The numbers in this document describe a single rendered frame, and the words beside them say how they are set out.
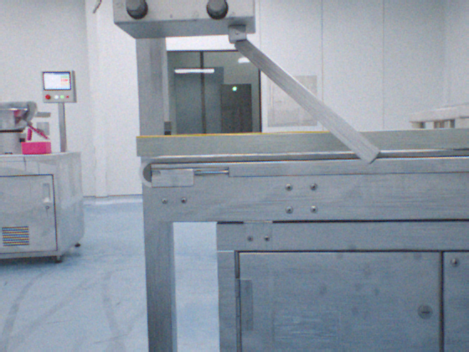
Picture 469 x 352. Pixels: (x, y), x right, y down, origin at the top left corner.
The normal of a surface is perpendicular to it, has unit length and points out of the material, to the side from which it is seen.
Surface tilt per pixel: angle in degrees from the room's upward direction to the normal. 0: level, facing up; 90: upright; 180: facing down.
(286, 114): 90
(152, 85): 90
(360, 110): 90
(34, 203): 90
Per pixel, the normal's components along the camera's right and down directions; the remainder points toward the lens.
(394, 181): -0.07, 0.07
